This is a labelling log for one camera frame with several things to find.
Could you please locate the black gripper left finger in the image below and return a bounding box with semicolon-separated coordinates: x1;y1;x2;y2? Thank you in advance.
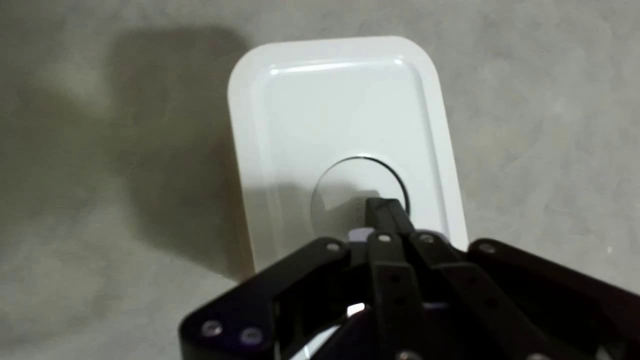
177;195;427;360

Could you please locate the white rectangular container lid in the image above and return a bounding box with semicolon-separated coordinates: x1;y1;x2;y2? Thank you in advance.
226;34;469;276

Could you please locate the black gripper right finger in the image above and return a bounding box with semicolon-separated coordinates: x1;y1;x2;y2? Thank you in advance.
385;195;640;360

